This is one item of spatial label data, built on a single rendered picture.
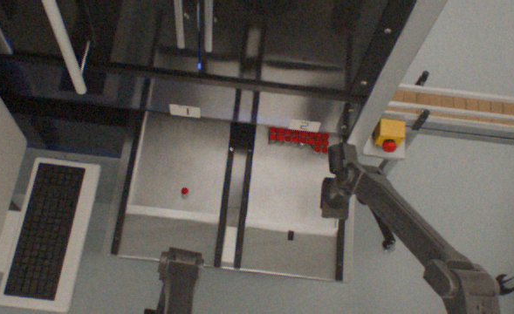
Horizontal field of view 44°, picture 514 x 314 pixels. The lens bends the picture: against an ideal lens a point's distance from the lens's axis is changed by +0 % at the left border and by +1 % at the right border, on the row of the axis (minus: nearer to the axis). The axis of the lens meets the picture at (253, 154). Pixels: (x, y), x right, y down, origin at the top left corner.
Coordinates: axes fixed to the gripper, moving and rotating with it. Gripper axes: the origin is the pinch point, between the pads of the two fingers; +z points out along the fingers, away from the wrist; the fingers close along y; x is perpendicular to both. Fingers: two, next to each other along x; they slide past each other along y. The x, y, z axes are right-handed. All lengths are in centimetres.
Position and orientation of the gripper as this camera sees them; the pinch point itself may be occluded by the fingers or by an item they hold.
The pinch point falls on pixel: (329, 208)
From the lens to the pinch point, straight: 163.0
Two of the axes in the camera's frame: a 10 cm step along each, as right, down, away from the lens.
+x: -9.9, -1.2, -0.3
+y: 1.0, -9.2, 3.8
